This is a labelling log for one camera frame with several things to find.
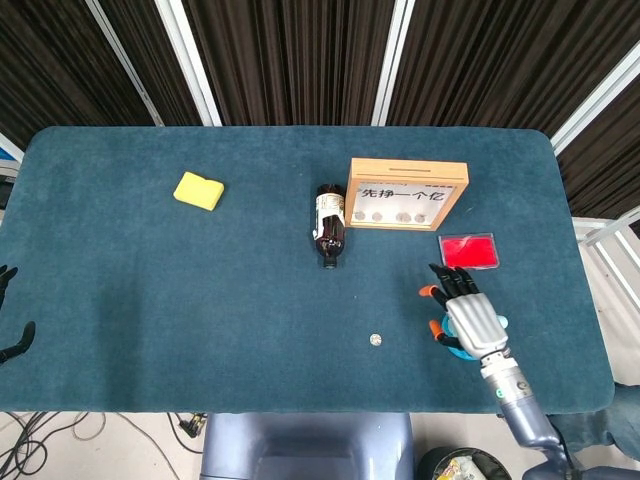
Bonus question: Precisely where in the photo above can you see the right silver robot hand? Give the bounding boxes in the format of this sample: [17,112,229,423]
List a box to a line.
[418,263,510,362]

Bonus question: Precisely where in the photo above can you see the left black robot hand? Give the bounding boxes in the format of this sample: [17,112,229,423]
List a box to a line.
[0,264,37,365]

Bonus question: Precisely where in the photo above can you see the blue round plate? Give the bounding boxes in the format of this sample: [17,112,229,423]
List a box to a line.
[441,313,479,362]

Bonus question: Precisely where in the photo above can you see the red ink pad case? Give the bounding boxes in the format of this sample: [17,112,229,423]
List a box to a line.
[437,231,502,272]

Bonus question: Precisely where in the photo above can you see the teal tablecloth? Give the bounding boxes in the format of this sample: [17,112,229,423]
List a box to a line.
[0,124,616,416]

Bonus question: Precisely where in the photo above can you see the black trash bin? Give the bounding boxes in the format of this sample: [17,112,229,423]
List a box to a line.
[417,446,514,480]

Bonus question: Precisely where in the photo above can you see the dark glass bottle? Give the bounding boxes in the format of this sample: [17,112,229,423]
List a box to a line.
[312,183,347,271]

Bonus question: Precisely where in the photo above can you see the black power plug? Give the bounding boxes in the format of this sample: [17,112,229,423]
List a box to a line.
[167,412,207,454]

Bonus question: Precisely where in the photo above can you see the blue-grey robot torso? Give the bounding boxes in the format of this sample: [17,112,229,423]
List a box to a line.
[199,412,416,480]

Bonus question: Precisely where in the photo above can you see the yellow sponge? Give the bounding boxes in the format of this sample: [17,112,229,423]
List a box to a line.
[172,171,226,213]

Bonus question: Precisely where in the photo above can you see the dark pleated curtain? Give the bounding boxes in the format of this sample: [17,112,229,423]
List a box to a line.
[0,0,640,221]

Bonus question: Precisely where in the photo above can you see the black floor cable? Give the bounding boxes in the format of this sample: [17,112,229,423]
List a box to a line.
[0,410,109,480]

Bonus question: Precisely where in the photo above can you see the aluminium frame rack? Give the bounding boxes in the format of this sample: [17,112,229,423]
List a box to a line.
[572,207,640,306]

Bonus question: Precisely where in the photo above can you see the wooden framed money box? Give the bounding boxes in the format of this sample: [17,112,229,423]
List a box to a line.
[344,157,471,233]

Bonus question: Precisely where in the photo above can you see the wide white partition post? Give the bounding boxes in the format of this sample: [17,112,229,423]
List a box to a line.
[153,0,223,127]
[551,39,640,154]
[370,0,412,127]

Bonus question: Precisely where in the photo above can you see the thin grey partition post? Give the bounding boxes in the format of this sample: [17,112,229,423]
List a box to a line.
[84,0,165,127]

